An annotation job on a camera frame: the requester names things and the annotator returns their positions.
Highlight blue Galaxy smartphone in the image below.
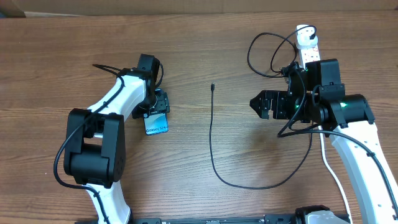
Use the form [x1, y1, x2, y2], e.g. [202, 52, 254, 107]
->
[144, 113, 169, 135]

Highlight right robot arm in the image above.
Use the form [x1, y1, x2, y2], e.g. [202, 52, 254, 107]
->
[250, 59, 397, 223]

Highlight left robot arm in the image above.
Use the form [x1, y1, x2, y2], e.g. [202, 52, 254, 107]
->
[53, 54, 170, 223]

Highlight white charger plug adapter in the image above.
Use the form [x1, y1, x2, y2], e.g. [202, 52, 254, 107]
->
[296, 24, 318, 50]

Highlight white power strip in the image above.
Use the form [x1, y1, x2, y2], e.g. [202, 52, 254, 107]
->
[298, 44, 320, 68]

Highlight brown cardboard backdrop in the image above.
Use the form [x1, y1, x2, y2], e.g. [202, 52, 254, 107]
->
[1, 0, 397, 17]

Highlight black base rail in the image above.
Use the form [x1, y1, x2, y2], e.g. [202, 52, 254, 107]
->
[129, 214, 295, 224]

